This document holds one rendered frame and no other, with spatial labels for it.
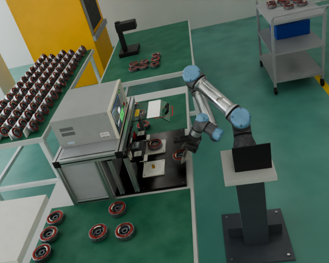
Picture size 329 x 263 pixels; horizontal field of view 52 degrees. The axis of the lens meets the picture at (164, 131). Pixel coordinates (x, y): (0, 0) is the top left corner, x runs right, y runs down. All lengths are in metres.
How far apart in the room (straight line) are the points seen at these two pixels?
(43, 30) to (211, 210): 4.04
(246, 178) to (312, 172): 1.24
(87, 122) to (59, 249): 0.75
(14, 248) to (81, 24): 4.47
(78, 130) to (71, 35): 3.75
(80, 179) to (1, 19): 6.34
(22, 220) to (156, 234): 0.72
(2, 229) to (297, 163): 2.56
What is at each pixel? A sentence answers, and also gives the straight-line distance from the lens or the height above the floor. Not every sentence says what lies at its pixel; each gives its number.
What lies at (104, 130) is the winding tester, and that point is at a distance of 2.09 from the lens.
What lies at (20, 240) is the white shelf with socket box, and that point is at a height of 1.21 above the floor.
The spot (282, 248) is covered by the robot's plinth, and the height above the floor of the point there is 0.02.
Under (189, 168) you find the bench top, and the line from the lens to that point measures 2.30.
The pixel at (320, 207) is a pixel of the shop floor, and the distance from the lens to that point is 3.02.
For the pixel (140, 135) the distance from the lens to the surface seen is 2.44.
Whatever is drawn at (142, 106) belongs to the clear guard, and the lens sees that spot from 2.50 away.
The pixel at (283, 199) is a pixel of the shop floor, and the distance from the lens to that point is 3.07.
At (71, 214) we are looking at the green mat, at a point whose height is 0.75.
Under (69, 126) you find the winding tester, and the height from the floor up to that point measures 1.26.
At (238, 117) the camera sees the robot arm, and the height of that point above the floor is 1.11.
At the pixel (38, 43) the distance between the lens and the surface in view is 5.99.
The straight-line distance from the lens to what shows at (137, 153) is 2.27.
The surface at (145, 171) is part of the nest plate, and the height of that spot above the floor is 0.78.
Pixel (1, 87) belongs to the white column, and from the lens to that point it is 6.03.
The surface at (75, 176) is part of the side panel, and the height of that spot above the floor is 0.98.
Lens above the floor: 2.22
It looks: 33 degrees down
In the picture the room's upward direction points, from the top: 15 degrees counter-clockwise
